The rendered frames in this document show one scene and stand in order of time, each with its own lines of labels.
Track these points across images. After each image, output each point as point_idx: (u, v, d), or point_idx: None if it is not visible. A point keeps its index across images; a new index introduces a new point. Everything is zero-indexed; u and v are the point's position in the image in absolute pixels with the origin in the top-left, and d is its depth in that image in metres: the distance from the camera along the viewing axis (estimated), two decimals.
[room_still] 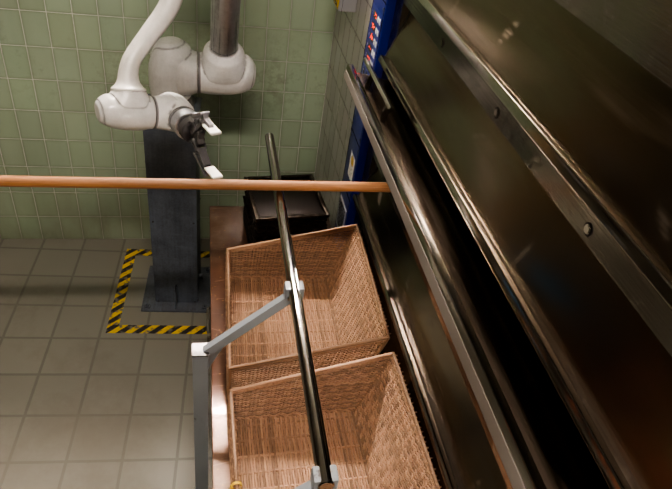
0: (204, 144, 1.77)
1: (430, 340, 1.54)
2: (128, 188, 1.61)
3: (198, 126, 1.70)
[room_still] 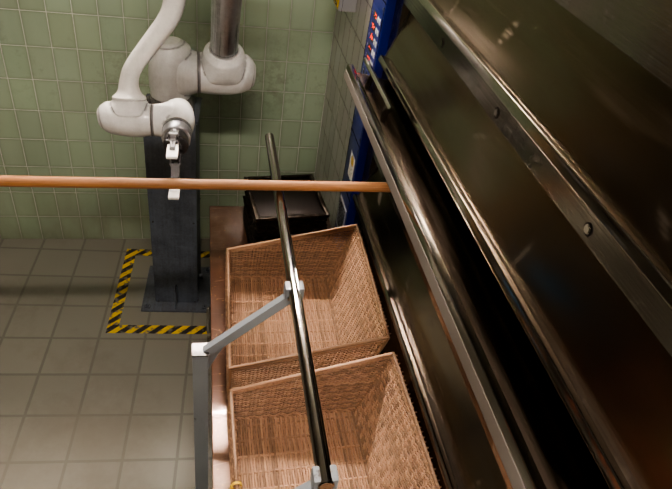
0: (179, 161, 1.77)
1: (430, 340, 1.54)
2: (128, 188, 1.61)
3: None
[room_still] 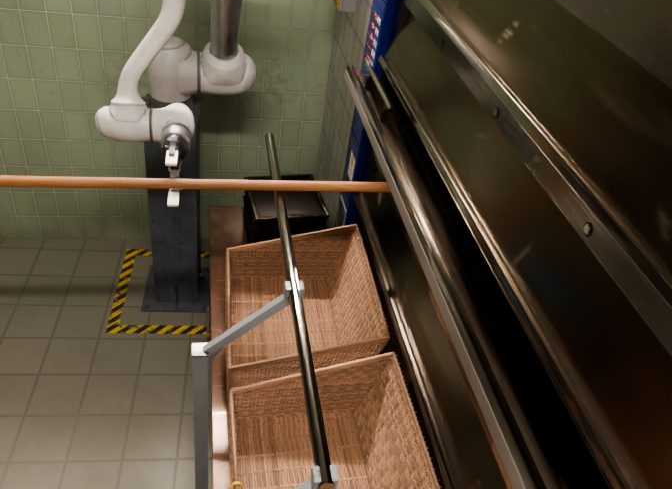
0: (179, 167, 1.75)
1: (430, 340, 1.54)
2: (128, 188, 1.61)
3: None
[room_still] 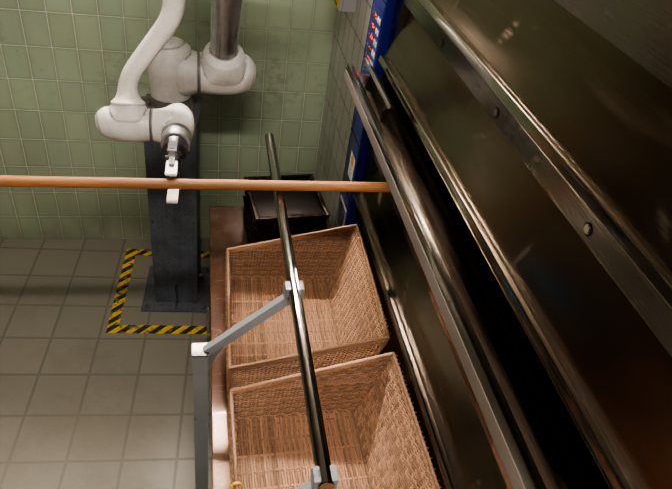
0: (178, 166, 1.74)
1: (430, 340, 1.54)
2: (128, 188, 1.61)
3: None
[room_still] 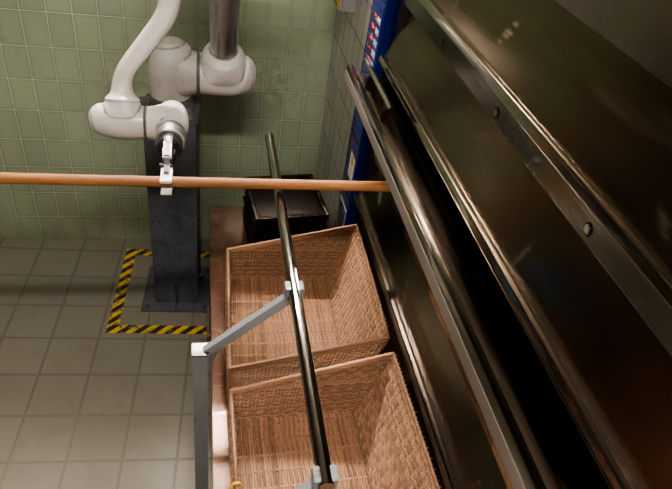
0: (173, 161, 1.73)
1: (430, 340, 1.54)
2: (124, 185, 1.60)
3: None
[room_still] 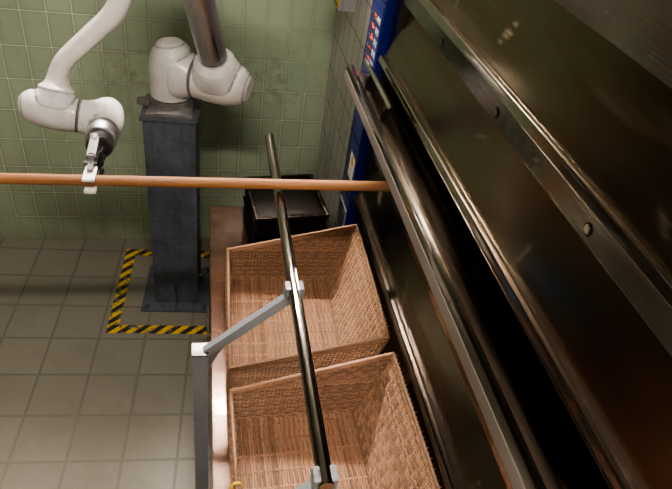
0: (101, 159, 1.69)
1: (430, 340, 1.54)
2: (46, 184, 1.56)
3: None
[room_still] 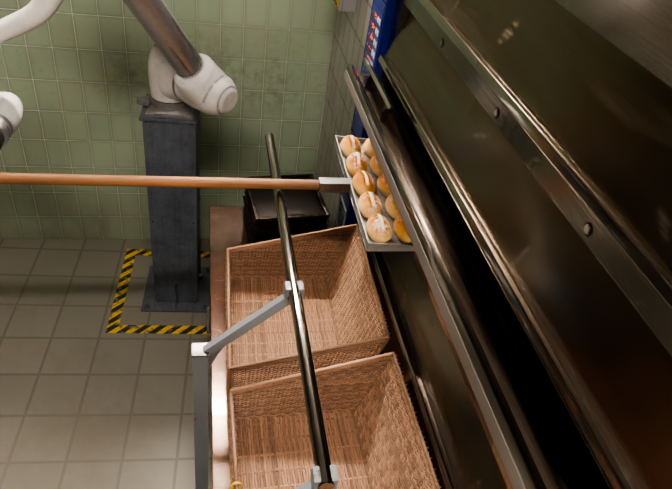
0: None
1: (430, 340, 1.54)
2: None
3: None
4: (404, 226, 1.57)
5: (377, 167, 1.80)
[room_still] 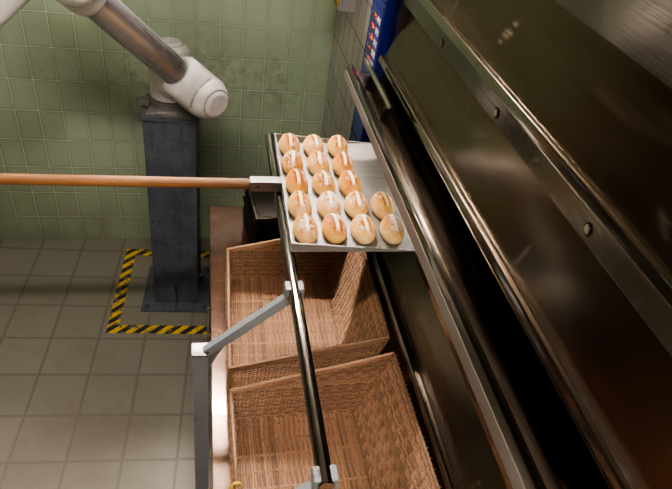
0: None
1: (430, 340, 1.54)
2: None
3: None
4: (330, 226, 1.53)
5: (313, 165, 1.76)
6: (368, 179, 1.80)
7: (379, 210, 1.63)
